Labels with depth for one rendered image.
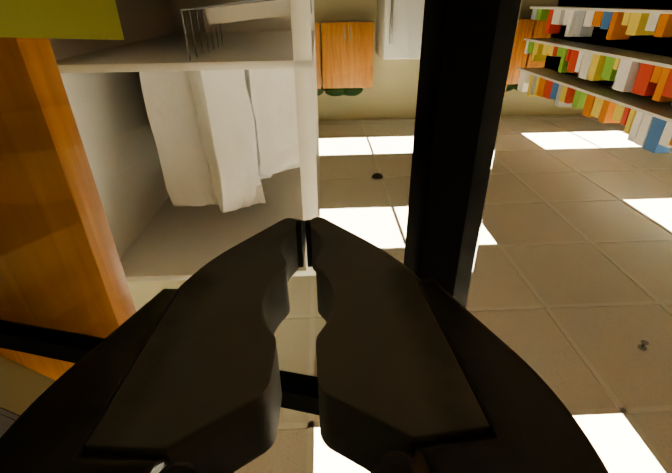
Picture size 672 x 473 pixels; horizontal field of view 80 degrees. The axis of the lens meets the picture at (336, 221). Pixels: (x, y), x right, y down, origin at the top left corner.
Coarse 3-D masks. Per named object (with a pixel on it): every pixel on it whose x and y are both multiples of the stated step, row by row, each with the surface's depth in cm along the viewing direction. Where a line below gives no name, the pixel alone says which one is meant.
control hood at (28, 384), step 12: (0, 360) 27; (12, 360) 28; (0, 372) 26; (12, 372) 27; (24, 372) 27; (36, 372) 28; (0, 384) 26; (12, 384) 26; (24, 384) 27; (36, 384) 28; (48, 384) 28; (0, 396) 26; (12, 396) 26; (24, 396) 27; (36, 396) 27; (12, 408) 26; (24, 408) 26
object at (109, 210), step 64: (0, 0) 13; (64, 0) 13; (128, 0) 12; (192, 0) 12; (256, 0) 11; (320, 0) 11; (384, 0) 11; (0, 64) 14; (64, 64) 14; (128, 64) 13; (192, 64) 13; (256, 64) 12; (320, 64) 12; (384, 64) 11; (0, 128) 16; (64, 128) 15; (128, 128) 14; (192, 128) 14; (256, 128) 13; (320, 128) 13; (384, 128) 12; (0, 192) 17; (64, 192) 17; (128, 192) 16; (192, 192) 15; (256, 192) 14; (320, 192) 14; (384, 192) 13; (0, 256) 20; (64, 256) 18; (128, 256) 18; (192, 256) 17; (64, 320) 21; (320, 320) 17
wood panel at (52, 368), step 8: (0, 352) 34; (8, 352) 34; (16, 352) 34; (16, 360) 34; (24, 360) 34; (32, 360) 35; (40, 360) 35; (48, 360) 35; (56, 360) 35; (32, 368) 35; (40, 368) 35; (48, 368) 35; (56, 368) 35; (64, 368) 35; (48, 376) 36; (56, 376) 36
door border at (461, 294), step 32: (512, 0) 10; (512, 32) 10; (416, 128) 12; (480, 128) 12; (416, 160) 13; (480, 160) 12; (416, 192) 13; (480, 192) 13; (416, 224) 14; (480, 224) 13; (416, 256) 14; (0, 320) 22; (288, 384) 19
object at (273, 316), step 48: (288, 240) 12; (192, 288) 9; (240, 288) 9; (192, 336) 8; (240, 336) 8; (144, 384) 7; (192, 384) 7; (240, 384) 7; (96, 432) 6; (144, 432) 6; (192, 432) 6; (240, 432) 7
